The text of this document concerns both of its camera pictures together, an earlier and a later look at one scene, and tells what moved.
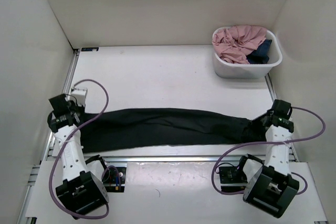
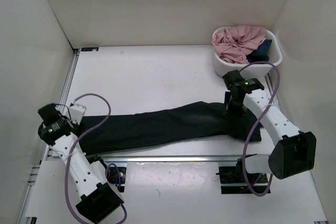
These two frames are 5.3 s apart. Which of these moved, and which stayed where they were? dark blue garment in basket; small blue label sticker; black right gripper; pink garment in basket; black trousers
Moved: black trousers; black right gripper
Stayed: small blue label sticker; dark blue garment in basket; pink garment in basket
